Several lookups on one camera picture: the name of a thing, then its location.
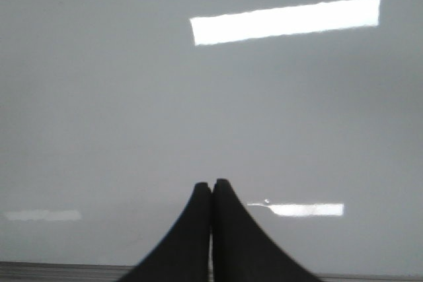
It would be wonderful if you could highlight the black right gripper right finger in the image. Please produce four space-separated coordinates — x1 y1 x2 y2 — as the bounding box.
211 179 319 282

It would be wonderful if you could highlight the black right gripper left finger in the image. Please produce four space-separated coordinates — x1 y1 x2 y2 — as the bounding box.
119 182 212 282

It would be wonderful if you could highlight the white whiteboard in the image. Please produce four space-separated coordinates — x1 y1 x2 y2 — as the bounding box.
1 0 422 275

